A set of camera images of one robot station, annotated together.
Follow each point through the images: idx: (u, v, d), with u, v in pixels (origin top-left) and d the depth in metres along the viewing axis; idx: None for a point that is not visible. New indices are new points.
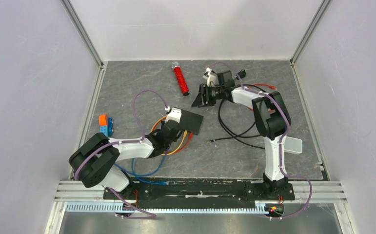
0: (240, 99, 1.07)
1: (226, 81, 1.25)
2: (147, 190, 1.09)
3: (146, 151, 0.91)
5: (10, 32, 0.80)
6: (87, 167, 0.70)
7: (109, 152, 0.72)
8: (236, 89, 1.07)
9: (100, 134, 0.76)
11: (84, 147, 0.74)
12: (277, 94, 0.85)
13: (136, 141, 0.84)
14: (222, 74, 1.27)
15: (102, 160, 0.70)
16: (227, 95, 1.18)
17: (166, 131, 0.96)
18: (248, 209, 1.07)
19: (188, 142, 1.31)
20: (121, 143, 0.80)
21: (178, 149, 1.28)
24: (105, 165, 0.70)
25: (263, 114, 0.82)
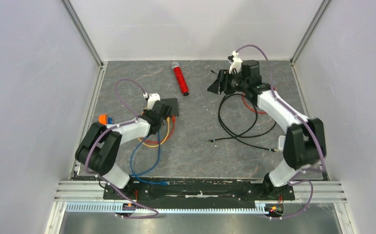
0: (268, 109, 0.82)
1: (253, 76, 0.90)
2: (147, 190, 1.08)
3: (144, 128, 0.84)
5: (11, 32, 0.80)
6: (94, 157, 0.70)
7: (110, 136, 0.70)
8: (268, 95, 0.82)
9: (96, 123, 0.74)
11: (85, 140, 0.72)
12: (318, 123, 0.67)
13: (132, 122, 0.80)
14: (249, 66, 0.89)
15: (107, 146, 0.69)
16: (251, 96, 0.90)
17: (159, 108, 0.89)
18: (248, 209, 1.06)
19: (174, 124, 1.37)
20: (119, 127, 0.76)
21: (169, 135, 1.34)
24: (110, 148, 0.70)
25: (297, 146, 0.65)
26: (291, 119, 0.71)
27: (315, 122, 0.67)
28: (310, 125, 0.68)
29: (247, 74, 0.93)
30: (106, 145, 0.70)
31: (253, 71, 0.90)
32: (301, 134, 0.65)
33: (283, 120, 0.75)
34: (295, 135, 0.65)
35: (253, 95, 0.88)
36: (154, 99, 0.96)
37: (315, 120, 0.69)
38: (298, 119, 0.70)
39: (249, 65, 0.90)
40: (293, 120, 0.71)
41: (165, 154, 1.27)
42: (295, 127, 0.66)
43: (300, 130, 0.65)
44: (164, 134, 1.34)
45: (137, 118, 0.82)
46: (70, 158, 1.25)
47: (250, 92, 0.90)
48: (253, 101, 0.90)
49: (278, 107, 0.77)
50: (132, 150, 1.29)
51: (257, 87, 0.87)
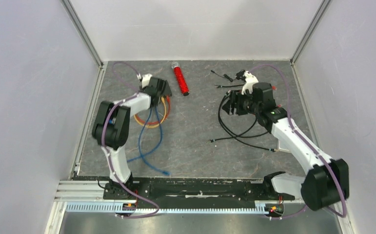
0: (284, 140, 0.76)
1: (265, 101, 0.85)
2: (147, 190, 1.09)
3: (147, 102, 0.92)
5: (11, 32, 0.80)
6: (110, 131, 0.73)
7: (122, 109, 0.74)
8: (285, 124, 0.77)
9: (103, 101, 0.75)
11: (96, 118, 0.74)
12: (344, 166, 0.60)
13: (134, 96, 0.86)
14: (261, 90, 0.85)
15: (120, 120, 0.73)
16: (265, 122, 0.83)
17: (155, 83, 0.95)
18: (247, 209, 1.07)
19: (169, 103, 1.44)
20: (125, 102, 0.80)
21: (168, 112, 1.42)
24: (124, 121, 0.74)
25: (320, 191, 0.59)
26: (313, 158, 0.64)
27: (339, 165, 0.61)
28: (333, 166, 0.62)
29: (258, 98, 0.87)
30: (119, 118, 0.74)
31: (265, 95, 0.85)
32: (325, 179, 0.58)
33: (302, 156, 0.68)
34: (319, 181, 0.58)
35: (267, 120, 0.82)
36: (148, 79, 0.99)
37: (339, 161, 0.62)
38: (320, 160, 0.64)
39: (262, 88, 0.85)
40: (313, 159, 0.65)
41: (165, 154, 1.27)
42: (319, 171, 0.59)
43: (324, 175, 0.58)
44: (162, 113, 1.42)
45: (138, 93, 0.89)
46: (70, 158, 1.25)
47: (263, 116, 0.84)
48: (267, 126, 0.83)
49: (296, 141, 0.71)
50: (132, 150, 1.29)
51: (271, 112, 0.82)
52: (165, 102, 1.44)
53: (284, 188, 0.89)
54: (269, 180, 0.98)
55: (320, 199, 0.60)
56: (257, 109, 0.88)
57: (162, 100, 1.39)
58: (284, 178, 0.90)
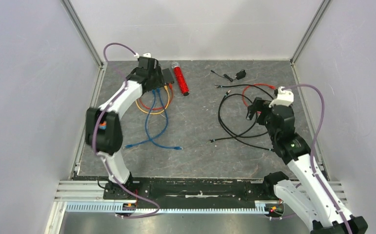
0: (302, 181, 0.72)
1: (285, 130, 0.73)
2: (147, 190, 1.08)
3: (138, 90, 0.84)
5: (11, 32, 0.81)
6: (102, 139, 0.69)
7: (109, 116, 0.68)
8: (306, 164, 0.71)
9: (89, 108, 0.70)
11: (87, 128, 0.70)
12: (364, 226, 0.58)
13: (123, 90, 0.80)
14: (283, 119, 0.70)
15: (109, 127, 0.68)
16: (282, 153, 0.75)
17: (145, 64, 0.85)
18: (248, 209, 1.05)
19: (172, 90, 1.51)
20: (113, 104, 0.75)
21: (171, 99, 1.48)
24: (115, 126, 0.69)
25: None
26: (333, 214, 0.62)
27: (359, 222, 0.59)
28: (351, 223, 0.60)
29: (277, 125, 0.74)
30: (108, 126, 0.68)
31: (286, 125, 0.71)
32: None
33: (319, 205, 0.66)
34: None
35: (286, 152, 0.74)
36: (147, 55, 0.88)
37: (359, 218, 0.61)
38: (340, 215, 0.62)
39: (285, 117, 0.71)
40: (333, 213, 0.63)
41: (165, 154, 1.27)
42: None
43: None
44: (166, 100, 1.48)
45: (127, 85, 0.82)
46: (71, 158, 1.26)
47: (281, 147, 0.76)
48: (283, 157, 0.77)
49: (316, 188, 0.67)
50: (132, 150, 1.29)
51: (292, 145, 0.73)
52: (167, 89, 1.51)
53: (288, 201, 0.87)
54: (268, 179, 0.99)
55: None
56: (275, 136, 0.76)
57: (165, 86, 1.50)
58: (285, 189, 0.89)
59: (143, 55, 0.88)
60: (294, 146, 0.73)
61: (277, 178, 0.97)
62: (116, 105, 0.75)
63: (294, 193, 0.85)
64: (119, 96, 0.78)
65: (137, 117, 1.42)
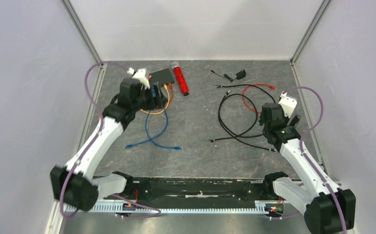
0: (292, 162, 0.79)
1: (274, 119, 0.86)
2: (147, 190, 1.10)
3: (116, 130, 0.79)
5: (11, 31, 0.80)
6: (70, 200, 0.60)
7: (76, 179, 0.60)
8: (294, 146, 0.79)
9: (52, 170, 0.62)
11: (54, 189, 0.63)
12: (352, 198, 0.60)
13: (96, 136, 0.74)
14: (271, 109, 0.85)
15: (77, 190, 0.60)
16: (274, 140, 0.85)
17: (126, 93, 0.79)
18: (247, 209, 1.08)
19: (172, 90, 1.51)
20: (82, 160, 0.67)
21: (171, 99, 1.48)
24: (84, 188, 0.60)
25: (324, 222, 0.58)
26: (320, 185, 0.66)
27: (346, 195, 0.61)
28: (340, 197, 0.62)
29: (267, 116, 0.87)
30: (75, 189, 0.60)
31: (275, 114, 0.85)
32: (329, 209, 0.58)
33: (307, 182, 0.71)
34: (324, 210, 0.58)
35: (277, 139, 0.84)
36: (142, 74, 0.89)
37: (346, 191, 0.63)
38: (326, 187, 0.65)
39: (270, 108, 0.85)
40: (319, 185, 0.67)
41: (165, 154, 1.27)
42: (325, 201, 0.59)
43: (329, 206, 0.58)
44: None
45: (100, 129, 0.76)
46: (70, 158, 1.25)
47: (272, 134, 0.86)
48: (275, 145, 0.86)
49: (304, 164, 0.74)
50: (132, 150, 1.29)
51: (282, 132, 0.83)
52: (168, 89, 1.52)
53: (286, 195, 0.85)
54: (269, 178, 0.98)
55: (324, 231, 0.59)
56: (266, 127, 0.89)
57: (165, 86, 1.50)
58: (286, 185, 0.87)
59: (124, 81, 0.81)
60: (285, 133, 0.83)
61: (276, 177, 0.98)
62: (86, 161, 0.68)
63: (292, 186, 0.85)
64: (91, 146, 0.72)
65: (137, 117, 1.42)
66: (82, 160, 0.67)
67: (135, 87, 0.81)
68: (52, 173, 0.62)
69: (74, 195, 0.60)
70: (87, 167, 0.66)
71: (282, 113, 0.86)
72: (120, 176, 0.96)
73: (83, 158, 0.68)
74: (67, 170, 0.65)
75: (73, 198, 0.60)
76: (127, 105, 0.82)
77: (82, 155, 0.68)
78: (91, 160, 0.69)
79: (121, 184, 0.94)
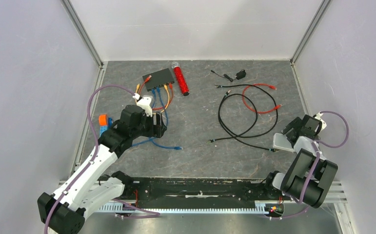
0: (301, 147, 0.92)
1: (306, 126, 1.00)
2: (147, 190, 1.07)
3: (109, 160, 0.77)
5: (11, 32, 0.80)
6: (54, 227, 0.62)
7: (61, 210, 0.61)
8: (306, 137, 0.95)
9: (42, 195, 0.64)
11: (41, 215, 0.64)
12: (333, 168, 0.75)
13: (87, 165, 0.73)
14: (310, 118, 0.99)
15: (61, 221, 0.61)
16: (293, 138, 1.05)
17: (127, 120, 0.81)
18: (248, 209, 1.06)
19: (172, 90, 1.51)
20: (69, 190, 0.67)
21: (171, 99, 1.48)
24: (67, 220, 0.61)
25: (297, 167, 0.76)
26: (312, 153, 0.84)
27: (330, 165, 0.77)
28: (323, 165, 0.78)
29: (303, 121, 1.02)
30: (59, 220, 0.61)
31: (310, 123, 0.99)
32: (305, 161, 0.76)
33: None
34: (302, 159, 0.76)
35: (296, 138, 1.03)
36: (148, 103, 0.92)
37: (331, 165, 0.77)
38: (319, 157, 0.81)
39: (310, 117, 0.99)
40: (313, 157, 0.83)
41: (165, 154, 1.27)
42: (308, 153, 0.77)
43: (309, 158, 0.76)
44: (166, 99, 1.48)
45: (93, 157, 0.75)
46: (71, 158, 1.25)
47: (296, 134, 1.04)
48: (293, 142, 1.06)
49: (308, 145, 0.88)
50: (132, 150, 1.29)
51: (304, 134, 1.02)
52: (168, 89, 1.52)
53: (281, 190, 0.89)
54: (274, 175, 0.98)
55: (292, 177, 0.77)
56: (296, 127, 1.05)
57: (165, 86, 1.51)
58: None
59: (126, 107, 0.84)
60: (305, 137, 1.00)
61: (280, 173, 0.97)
62: (74, 191, 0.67)
63: None
64: (82, 175, 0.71)
65: None
66: (70, 190, 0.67)
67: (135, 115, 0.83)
68: (40, 200, 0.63)
69: (59, 224, 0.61)
70: (73, 199, 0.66)
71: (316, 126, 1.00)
72: (118, 182, 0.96)
73: (71, 187, 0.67)
74: (54, 198, 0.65)
75: (58, 225, 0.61)
76: (126, 133, 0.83)
77: (70, 185, 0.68)
78: (79, 191, 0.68)
79: (118, 189, 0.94)
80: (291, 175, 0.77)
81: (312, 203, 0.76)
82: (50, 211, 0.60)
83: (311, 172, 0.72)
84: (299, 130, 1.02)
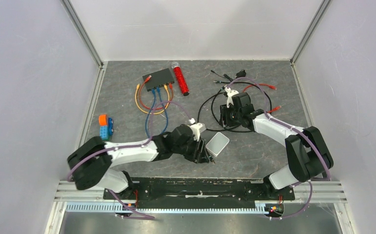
0: (266, 130, 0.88)
1: (244, 106, 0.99)
2: (147, 190, 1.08)
3: (149, 156, 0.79)
5: (11, 32, 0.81)
6: (78, 171, 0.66)
7: (101, 159, 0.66)
8: (261, 117, 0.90)
9: (97, 137, 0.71)
11: (81, 150, 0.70)
12: (315, 129, 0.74)
13: (138, 145, 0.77)
14: (239, 98, 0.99)
15: (93, 167, 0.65)
16: (247, 123, 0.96)
17: (175, 137, 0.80)
18: (248, 209, 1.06)
19: (171, 90, 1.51)
20: (118, 148, 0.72)
21: (171, 99, 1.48)
24: (95, 172, 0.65)
25: (301, 157, 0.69)
26: (288, 132, 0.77)
27: (311, 130, 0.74)
28: (306, 133, 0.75)
29: (238, 105, 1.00)
30: (91, 165, 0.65)
31: (244, 99, 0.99)
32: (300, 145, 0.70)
33: (279, 134, 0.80)
34: (295, 146, 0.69)
35: (249, 122, 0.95)
36: (198, 126, 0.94)
37: (311, 128, 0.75)
38: (294, 131, 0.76)
39: (239, 96, 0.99)
40: (287, 132, 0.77)
41: None
42: (294, 138, 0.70)
43: (298, 141, 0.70)
44: (166, 99, 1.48)
45: (146, 143, 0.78)
46: None
47: (245, 118, 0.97)
48: (250, 126, 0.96)
49: (274, 125, 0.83)
50: None
51: (250, 113, 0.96)
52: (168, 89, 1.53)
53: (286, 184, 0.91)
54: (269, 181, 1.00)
55: (304, 165, 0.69)
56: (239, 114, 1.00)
57: (165, 86, 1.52)
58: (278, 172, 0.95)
59: (181, 125, 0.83)
60: (254, 113, 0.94)
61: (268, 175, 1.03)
62: (119, 154, 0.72)
63: (279, 172, 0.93)
64: (131, 147, 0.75)
65: (137, 117, 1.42)
66: (118, 150, 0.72)
67: (184, 137, 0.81)
68: (92, 139, 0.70)
69: (86, 169, 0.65)
70: (115, 158, 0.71)
71: (250, 100, 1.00)
72: (127, 179, 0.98)
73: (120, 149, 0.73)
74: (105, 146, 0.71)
75: (82, 171, 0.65)
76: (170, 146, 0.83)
77: (122, 146, 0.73)
78: (122, 156, 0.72)
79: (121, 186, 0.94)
80: (302, 166, 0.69)
81: (329, 165, 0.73)
82: (94, 154, 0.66)
83: (315, 148, 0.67)
84: (243, 112, 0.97)
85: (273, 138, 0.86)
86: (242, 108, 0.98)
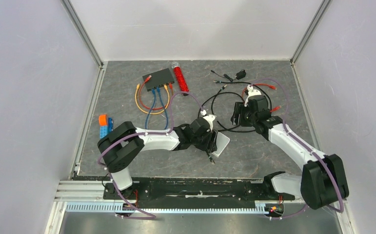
0: (281, 143, 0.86)
1: (260, 110, 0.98)
2: (147, 190, 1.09)
3: (171, 144, 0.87)
5: (10, 32, 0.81)
6: (110, 154, 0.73)
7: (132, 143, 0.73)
8: (279, 128, 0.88)
9: (128, 123, 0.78)
11: (112, 134, 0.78)
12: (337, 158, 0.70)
13: (163, 133, 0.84)
14: (256, 102, 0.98)
15: (125, 150, 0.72)
16: (261, 129, 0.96)
17: (196, 128, 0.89)
18: (248, 209, 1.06)
19: (171, 91, 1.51)
20: (148, 134, 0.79)
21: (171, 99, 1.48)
24: (128, 154, 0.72)
25: (317, 185, 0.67)
26: (307, 155, 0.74)
27: (333, 160, 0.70)
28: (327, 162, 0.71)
29: (254, 108, 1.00)
30: (123, 149, 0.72)
31: (261, 104, 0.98)
32: (318, 172, 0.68)
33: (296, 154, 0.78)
34: (314, 174, 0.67)
35: (264, 128, 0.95)
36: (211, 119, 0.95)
37: (333, 156, 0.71)
38: (313, 156, 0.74)
39: (256, 99, 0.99)
40: (306, 155, 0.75)
41: (165, 154, 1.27)
42: (313, 165, 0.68)
43: (318, 168, 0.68)
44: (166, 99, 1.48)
45: (169, 131, 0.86)
46: (70, 158, 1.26)
47: (260, 125, 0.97)
48: (264, 133, 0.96)
49: (293, 143, 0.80)
50: None
51: (267, 120, 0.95)
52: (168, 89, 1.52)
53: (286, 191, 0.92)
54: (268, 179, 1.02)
55: (318, 194, 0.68)
56: (254, 118, 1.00)
57: (165, 86, 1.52)
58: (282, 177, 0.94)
59: (201, 117, 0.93)
60: (271, 123, 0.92)
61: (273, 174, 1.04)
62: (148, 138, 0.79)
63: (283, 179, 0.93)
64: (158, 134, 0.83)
65: (137, 117, 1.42)
66: (147, 135, 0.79)
67: (204, 128, 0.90)
68: (123, 125, 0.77)
69: (118, 152, 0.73)
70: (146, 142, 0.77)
71: (267, 105, 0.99)
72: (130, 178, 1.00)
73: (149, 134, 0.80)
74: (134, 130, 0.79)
75: (115, 154, 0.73)
76: (189, 137, 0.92)
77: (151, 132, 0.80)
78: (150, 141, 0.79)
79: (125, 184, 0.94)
80: (316, 195, 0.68)
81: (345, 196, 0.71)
82: (126, 137, 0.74)
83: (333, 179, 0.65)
84: (258, 117, 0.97)
85: (287, 152, 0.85)
86: (258, 113, 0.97)
